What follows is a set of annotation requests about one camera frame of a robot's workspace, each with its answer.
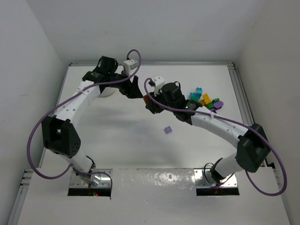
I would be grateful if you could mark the dark purple rounded lego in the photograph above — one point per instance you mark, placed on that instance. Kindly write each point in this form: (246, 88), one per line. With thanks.
(217, 106)

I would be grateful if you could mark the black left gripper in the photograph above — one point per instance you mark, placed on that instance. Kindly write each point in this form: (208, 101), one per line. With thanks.
(128, 86)

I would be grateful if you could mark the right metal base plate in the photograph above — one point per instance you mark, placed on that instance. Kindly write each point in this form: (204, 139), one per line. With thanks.
(204, 180)

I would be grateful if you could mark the lavender square lego brick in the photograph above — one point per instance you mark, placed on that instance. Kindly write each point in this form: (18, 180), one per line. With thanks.
(168, 130)

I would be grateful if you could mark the aluminium frame rail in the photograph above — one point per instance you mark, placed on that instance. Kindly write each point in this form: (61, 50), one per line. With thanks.
(162, 63)
(240, 94)

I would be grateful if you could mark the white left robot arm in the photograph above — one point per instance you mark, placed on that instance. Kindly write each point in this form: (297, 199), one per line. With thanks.
(59, 130)

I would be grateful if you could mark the green lego brick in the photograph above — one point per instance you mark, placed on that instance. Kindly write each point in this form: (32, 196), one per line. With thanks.
(209, 106)

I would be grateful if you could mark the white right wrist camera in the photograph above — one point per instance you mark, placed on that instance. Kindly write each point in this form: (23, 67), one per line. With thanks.
(157, 82)

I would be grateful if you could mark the yellow lego brick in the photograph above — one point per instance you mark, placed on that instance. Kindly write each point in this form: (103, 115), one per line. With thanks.
(205, 99)

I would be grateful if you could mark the white round divided container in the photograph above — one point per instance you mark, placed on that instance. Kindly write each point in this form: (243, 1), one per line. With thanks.
(106, 92)

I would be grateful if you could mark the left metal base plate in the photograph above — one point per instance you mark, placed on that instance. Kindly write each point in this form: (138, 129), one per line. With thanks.
(102, 179)

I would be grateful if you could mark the orange-brown lego plate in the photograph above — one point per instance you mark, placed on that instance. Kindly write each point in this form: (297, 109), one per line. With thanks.
(146, 99)

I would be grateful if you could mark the metal base plate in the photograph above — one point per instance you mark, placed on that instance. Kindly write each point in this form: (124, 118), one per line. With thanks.
(204, 180)
(102, 179)

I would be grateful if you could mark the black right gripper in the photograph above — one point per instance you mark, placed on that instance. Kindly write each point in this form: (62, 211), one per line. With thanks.
(155, 103)

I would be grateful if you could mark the aluminium frame rail back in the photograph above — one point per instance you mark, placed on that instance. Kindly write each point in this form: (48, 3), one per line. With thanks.
(162, 63)

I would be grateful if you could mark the aluminium frame rail right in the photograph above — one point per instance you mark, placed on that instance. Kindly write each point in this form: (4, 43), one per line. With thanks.
(240, 94)

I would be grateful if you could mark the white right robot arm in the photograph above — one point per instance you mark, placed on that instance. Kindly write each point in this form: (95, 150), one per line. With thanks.
(251, 149)

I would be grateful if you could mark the cyan lego brick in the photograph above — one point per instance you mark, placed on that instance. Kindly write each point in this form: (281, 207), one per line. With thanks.
(196, 95)

